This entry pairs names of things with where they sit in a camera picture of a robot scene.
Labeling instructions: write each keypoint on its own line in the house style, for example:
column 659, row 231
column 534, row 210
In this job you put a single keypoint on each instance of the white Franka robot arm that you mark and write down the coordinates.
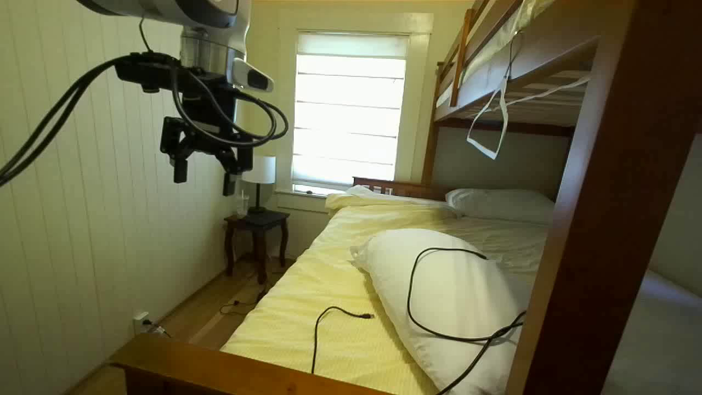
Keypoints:
column 205, row 44

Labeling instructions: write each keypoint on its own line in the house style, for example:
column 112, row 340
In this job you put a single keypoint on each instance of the yellow blanket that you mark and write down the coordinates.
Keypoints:
column 330, row 271

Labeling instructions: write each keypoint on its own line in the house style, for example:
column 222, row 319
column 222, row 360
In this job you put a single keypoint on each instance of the dark wooden nightstand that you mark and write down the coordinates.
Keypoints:
column 256, row 223

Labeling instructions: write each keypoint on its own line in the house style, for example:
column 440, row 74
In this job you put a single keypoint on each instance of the wooden bunk bed frame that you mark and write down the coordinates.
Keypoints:
column 605, row 220

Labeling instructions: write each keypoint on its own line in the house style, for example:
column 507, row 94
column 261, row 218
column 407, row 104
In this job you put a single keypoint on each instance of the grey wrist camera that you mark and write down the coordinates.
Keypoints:
column 252, row 76

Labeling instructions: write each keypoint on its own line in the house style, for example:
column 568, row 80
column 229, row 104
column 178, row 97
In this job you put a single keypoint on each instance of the large white pillow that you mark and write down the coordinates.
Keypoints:
column 440, row 292

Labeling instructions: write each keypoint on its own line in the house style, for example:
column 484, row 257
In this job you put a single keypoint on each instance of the white bunk mattress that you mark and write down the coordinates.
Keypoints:
column 484, row 55

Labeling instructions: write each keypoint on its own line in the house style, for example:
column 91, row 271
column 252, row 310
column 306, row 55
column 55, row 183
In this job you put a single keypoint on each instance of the white wall outlet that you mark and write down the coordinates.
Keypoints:
column 143, row 321

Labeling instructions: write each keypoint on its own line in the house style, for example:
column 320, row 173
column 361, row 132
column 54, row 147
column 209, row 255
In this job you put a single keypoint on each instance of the wide white window blind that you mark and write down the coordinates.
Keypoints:
column 347, row 110

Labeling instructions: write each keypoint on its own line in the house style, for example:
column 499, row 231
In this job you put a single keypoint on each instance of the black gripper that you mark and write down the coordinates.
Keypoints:
column 211, row 134

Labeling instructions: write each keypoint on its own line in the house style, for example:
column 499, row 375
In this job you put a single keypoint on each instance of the white shade table lamp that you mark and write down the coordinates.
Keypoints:
column 259, row 170

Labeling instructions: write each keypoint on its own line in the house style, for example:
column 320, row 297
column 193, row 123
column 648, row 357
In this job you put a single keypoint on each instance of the pale grey bed sheet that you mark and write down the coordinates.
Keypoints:
column 511, row 245

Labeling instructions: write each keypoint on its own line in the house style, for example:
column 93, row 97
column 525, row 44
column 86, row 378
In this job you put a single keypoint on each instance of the small white pillow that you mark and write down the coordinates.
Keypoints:
column 496, row 205

